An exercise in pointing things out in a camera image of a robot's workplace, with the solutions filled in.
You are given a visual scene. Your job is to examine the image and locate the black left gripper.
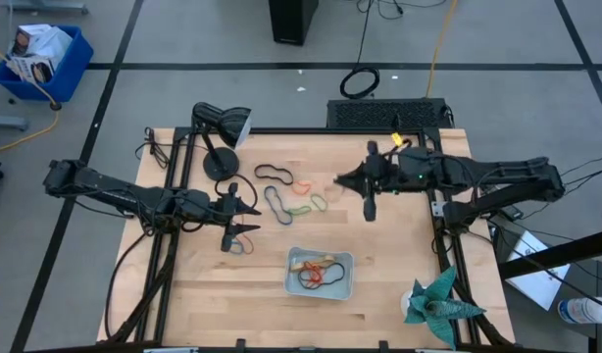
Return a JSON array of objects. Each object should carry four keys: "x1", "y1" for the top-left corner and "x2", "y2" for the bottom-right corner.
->
[{"x1": 215, "y1": 181, "x2": 263, "y2": 254}]

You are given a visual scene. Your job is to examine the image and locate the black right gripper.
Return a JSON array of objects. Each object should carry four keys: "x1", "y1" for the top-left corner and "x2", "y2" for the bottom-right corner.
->
[{"x1": 334, "y1": 140, "x2": 403, "y2": 223}]

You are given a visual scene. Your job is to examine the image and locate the wide tan rubber band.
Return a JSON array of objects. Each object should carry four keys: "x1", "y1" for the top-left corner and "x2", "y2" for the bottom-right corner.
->
[{"x1": 289, "y1": 254, "x2": 336, "y2": 274}]

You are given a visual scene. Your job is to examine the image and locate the large thin black rubber band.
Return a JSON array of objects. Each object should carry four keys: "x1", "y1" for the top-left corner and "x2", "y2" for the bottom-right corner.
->
[{"x1": 296, "y1": 261, "x2": 346, "y2": 291}]

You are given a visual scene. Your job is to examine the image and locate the light grey plastic bin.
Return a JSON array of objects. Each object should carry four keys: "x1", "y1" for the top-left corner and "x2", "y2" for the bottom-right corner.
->
[{"x1": 282, "y1": 246, "x2": 355, "y2": 301}]

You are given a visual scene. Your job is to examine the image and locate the thick black rubber band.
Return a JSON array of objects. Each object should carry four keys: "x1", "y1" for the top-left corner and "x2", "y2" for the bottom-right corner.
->
[{"x1": 253, "y1": 164, "x2": 295, "y2": 186}]

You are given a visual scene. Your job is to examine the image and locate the black desk lamp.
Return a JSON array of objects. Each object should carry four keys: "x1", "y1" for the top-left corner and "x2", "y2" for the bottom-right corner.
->
[{"x1": 190, "y1": 101, "x2": 253, "y2": 182}]

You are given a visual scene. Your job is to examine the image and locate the black vented computer case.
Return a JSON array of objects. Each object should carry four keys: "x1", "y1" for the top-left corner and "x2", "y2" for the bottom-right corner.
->
[{"x1": 326, "y1": 97, "x2": 454, "y2": 131}]

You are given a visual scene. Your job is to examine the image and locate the white plant pot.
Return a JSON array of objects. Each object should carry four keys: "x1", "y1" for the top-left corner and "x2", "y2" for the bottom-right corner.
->
[{"x1": 400, "y1": 288, "x2": 420, "y2": 318}]

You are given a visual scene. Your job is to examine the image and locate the teal artificial plant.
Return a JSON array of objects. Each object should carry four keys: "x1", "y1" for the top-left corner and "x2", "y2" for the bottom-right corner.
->
[{"x1": 403, "y1": 266, "x2": 487, "y2": 350}]

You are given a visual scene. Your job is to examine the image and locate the black computer tower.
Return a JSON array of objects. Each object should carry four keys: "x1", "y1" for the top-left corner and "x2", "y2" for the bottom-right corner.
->
[{"x1": 268, "y1": 0, "x2": 320, "y2": 47}]

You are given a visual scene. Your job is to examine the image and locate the white paper box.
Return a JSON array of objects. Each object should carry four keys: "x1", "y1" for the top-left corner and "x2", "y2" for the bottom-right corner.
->
[{"x1": 504, "y1": 229, "x2": 572, "y2": 311}]

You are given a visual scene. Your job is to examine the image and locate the black beam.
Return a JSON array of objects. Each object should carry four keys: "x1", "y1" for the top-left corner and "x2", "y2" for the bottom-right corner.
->
[{"x1": 496, "y1": 233, "x2": 602, "y2": 280}]

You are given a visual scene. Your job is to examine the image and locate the blue plastic crate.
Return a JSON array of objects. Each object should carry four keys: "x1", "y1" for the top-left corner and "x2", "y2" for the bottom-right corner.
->
[{"x1": 0, "y1": 25, "x2": 95, "y2": 104}]

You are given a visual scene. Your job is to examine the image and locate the grey metal stand foot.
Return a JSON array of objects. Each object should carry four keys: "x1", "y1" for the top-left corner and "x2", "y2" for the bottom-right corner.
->
[
  {"x1": 0, "y1": 115, "x2": 28, "y2": 132},
  {"x1": 0, "y1": 0, "x2": 90, "y2": 16}
]

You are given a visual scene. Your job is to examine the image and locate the clear plastic bottle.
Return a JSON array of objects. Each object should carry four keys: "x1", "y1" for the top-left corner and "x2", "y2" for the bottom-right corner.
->
[{"x1": 557, "y1": 296, "x2": 602, "y2": 326}]

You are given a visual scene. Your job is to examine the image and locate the white printed cardboard box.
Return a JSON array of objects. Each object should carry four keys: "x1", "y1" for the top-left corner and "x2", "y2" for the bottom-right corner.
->
[
  {"x1": 9, "y1": 24, "x2": 75, "y2": 65},
  {"x1": 9, "y1": 56, "x2": 57, "y2": 84}
]

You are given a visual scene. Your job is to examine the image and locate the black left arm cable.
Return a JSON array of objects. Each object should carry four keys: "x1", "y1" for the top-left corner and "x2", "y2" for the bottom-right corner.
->
[{"x1": 213, "y1": 173, "x2": 259, "y2": 236}]

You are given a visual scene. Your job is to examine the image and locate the coiled black cable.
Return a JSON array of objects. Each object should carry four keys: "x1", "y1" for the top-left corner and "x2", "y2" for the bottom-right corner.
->
[{"x1": 338, "y1": 0, "x2": 381, "y2": 100}]

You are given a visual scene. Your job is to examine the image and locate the bundled black cable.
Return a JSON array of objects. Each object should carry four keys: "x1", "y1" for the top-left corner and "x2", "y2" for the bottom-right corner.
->
[{"x1": 133, "y1": 126, "x2": 173, "y2": 171}]

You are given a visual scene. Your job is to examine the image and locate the thin black cable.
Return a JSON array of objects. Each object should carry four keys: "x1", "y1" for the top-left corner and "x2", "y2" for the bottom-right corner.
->
[
  {"x1": 103, "y1": 227, "x2": 153, "y2": 339},
  {"x1": 560, "y1": 151, "x2": 602, "y2": 195},
  {"x1": 355, "y1": 0, "x2": 449, "y2": 22},
  {"x1": 486, "y1": 210, "x2": 602, "y2": 313}
]

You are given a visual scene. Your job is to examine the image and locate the orange-yellow power cable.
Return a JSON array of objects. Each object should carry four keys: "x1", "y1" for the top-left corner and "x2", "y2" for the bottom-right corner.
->
[{"x1": 425, "y1": 0, "x2": 459, "y2": 99}]

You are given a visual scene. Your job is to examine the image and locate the yellow extension cable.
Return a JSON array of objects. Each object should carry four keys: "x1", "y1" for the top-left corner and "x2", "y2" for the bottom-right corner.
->
[{"x1": 0, "y1": 41, "x2": 62, "y2": 156}]

